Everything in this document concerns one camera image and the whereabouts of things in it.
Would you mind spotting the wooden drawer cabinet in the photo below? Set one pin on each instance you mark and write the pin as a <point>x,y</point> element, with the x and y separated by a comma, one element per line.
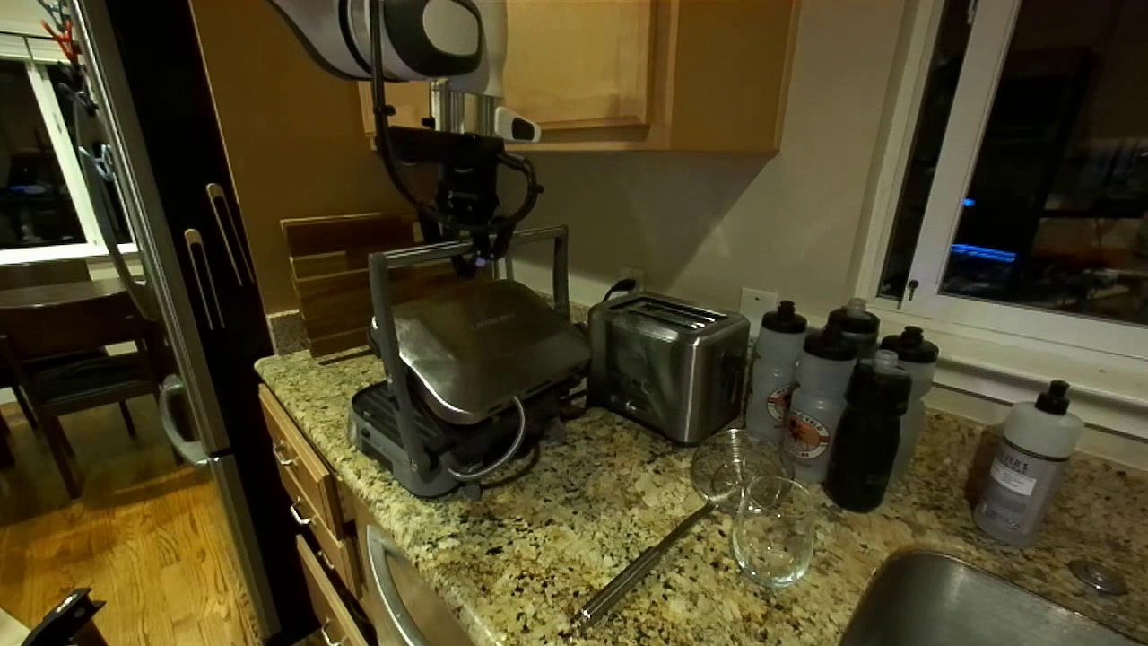
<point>312,479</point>

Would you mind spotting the wooden upper cabinet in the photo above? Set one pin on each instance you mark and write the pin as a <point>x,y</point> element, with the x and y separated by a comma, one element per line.
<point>596,72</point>

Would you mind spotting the clear water bottle black cap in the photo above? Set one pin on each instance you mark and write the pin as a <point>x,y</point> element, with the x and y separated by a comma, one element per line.
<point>856,323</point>
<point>921,371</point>
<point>775,371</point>
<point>817,407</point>

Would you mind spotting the round metal sink stopper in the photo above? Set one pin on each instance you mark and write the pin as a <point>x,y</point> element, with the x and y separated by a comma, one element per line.
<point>1094,578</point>

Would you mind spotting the dark refrigerator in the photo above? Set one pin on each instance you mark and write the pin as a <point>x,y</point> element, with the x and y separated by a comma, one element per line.
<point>157,120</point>

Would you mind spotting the stainless steel panini press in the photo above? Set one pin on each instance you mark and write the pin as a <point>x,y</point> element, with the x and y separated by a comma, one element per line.
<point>477,347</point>

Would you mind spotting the white wall outlet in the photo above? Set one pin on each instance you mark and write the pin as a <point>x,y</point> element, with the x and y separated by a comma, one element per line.
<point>758,304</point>

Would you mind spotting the grey bottle white label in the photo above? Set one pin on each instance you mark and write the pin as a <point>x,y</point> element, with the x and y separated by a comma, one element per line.
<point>1023,479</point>

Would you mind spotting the stainless steel sink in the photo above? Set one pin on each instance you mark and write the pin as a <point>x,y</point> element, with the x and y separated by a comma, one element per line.
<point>956,613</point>

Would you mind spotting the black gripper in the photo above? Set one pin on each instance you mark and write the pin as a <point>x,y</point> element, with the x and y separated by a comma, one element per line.
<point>468,200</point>

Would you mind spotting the dark wooden box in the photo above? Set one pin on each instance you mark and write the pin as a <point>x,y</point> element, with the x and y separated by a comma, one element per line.
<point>341,289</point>

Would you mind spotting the clear drinking glass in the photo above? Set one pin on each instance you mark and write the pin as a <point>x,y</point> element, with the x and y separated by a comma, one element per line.
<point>722,472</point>
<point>775,539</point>

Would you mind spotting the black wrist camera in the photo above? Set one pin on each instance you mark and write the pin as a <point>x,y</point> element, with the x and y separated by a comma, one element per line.
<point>435,145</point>

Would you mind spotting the dark wooden chair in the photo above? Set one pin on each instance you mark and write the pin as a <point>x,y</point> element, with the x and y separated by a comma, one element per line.
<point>74,381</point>

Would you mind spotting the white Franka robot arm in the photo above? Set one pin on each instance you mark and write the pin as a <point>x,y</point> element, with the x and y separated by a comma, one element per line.
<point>396,37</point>

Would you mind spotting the stainless steel pop-up toaster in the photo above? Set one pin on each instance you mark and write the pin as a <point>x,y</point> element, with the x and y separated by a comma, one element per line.
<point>667,371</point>

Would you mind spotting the white framed window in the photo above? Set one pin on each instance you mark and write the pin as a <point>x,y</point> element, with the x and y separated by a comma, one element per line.
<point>48,252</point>
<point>965,145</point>

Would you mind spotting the silver metal rod utensil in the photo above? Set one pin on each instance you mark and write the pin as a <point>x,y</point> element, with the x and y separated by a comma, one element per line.
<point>640,570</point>

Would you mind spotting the stainless steel dishwasher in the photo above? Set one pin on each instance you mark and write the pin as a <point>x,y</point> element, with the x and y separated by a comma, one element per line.
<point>433,618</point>

